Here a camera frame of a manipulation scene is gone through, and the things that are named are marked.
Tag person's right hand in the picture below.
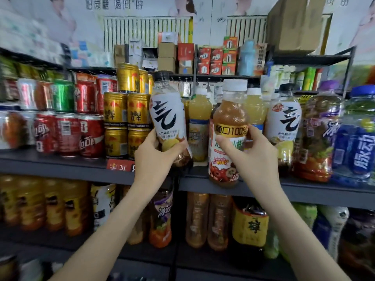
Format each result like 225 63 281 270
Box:
216 124 283 199

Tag person's left hand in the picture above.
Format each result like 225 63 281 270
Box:
134 128 189 199

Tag white black brushstroke bottle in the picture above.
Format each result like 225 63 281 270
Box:
264 83 303 178
149 71 192 169

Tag purple label fruit drink bottle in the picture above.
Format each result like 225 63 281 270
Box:
148 185 175 249
294 80 344 184

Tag red fruit juice bottle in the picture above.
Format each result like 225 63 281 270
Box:
207 78 250 187

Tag yellow juice bottle blue label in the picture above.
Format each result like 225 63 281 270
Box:
243 87 268 133
187 85 214 163

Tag dark bottle yellow label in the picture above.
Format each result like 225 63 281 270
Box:
230 201 271 268

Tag stack of gold Red Bull cans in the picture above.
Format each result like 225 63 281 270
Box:
103 62 155 160

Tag amber tea bottle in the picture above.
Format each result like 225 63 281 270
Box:
186 192 211 249
207 194 233 252
123 184 149 246

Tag green drink bottle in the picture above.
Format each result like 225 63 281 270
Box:
292 202 318 232

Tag dark grey metal shelf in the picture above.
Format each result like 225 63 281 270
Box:
0 46 375 281

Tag group of red soda cans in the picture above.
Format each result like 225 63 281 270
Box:
32 73 119 160

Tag white blue drink bottle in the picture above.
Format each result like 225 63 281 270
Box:
313 205 349 261

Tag blue label sports drink bottle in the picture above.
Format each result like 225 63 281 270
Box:
331 85 375 187

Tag person's left forearm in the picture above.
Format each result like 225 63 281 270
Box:
50 193 159 281

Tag person's right forearm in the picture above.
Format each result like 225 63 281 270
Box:
255 184 352 281

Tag red price tag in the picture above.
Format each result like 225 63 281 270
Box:
105 158 136 173

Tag light blue plastic jug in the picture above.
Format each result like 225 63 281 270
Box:
237 38 258 76

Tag stack of red cartons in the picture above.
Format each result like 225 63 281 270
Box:
197 36 239 76

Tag white cardboard boxes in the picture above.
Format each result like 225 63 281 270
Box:
128 38 159 71

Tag small brown cardboard box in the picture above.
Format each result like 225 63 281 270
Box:
114 44 130 67

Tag large cardboard box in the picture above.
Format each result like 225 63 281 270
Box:
266 0 327 55

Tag row of hanging snack packets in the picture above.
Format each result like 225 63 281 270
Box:
0 55 54 82

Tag stack of white tissue packs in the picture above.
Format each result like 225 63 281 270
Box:
0 9 115 68

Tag white wall radiator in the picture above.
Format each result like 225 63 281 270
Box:
225 14 270 44

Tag wall poster with people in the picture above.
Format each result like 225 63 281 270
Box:
0 0 375 68

